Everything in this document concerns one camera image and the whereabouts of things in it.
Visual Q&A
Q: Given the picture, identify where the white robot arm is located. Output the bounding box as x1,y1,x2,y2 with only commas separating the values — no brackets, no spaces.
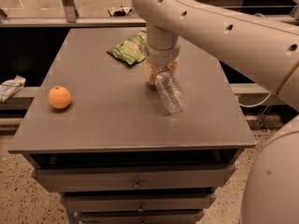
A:
133,0,299,224

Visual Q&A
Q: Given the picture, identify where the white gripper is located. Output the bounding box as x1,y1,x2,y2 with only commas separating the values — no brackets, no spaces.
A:
143,44,180,85

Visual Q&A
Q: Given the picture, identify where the clear plastic water bottle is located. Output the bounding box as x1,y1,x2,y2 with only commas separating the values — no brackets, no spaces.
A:
154,71,187,114

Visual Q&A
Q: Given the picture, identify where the top grey drawer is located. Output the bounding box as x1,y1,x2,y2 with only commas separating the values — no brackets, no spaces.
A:
32,164,235,193

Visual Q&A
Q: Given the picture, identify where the grey metal rail frame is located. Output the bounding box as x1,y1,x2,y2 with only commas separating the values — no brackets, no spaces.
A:
0,0,299,27

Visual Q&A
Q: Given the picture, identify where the grey drawer cabinet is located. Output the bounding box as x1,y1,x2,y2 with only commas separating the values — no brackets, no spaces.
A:
7,26,257,224

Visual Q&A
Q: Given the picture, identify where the grey drawer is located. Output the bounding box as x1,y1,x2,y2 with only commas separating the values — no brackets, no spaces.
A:
32,164,235,193
61,193,216,213
78,210,204,224

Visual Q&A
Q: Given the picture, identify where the orange fruit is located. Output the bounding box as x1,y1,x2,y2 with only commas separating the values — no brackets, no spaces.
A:
49,86,72,109

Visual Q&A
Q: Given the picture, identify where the green chip bag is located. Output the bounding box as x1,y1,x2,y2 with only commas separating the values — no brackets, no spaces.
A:
107,31,146,65

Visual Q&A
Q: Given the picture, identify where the middle grey drawer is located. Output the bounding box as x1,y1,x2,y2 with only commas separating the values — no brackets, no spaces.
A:
61,193,216,213

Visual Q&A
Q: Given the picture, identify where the white packet on ledge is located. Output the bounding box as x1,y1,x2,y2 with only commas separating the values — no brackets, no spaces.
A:
0,76,26,102

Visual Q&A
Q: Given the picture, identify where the bottom grey drawer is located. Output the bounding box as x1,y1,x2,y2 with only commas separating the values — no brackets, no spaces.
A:
78,210,204,224

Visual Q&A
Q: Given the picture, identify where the white cable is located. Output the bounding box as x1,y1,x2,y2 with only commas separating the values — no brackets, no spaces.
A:
235,91,271,108

